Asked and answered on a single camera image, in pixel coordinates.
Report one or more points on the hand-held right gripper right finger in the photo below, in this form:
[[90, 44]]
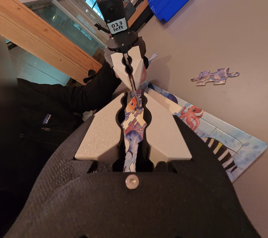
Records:
[[167, 137]]

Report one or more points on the person's left forearm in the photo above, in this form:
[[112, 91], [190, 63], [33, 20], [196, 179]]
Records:
[[83, 91]]

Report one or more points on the white blue striped puzzle piece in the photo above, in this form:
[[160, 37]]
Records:
[[153, 56]]

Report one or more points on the sea animals jigsaw puzzle board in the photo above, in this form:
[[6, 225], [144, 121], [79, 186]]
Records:
[[247, 144]]

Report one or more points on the purple coral puzzle piece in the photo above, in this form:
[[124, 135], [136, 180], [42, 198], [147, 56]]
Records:
[[215, 76]]

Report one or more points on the white crumpled paper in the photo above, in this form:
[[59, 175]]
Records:
[[88, 115]]

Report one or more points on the wooden edged table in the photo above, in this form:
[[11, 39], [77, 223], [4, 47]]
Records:
[[138, 10]]

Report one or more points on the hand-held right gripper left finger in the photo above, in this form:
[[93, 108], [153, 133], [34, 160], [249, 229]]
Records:
[[98, 137]]

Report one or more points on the person's left hand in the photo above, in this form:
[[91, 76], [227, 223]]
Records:
[[144, 74]]

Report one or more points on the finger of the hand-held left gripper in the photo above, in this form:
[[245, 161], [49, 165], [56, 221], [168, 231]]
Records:
[[119, 66], [138, 62]]

